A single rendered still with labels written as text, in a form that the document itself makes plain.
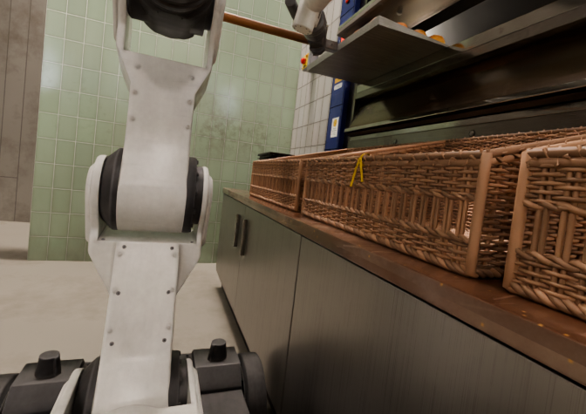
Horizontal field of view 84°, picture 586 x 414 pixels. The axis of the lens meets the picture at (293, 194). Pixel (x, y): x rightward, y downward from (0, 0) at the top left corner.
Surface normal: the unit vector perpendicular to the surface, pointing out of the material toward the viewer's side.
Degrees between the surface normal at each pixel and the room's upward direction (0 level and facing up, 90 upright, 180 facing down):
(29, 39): 90
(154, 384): 53
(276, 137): 90
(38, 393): 45
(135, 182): 74
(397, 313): 90
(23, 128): 90
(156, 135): 81
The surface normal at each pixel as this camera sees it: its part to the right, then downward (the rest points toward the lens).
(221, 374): 0.34, -0.64
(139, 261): 0.37, -0.30
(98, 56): 0.35, 0.08
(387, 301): -0.93, -0.09
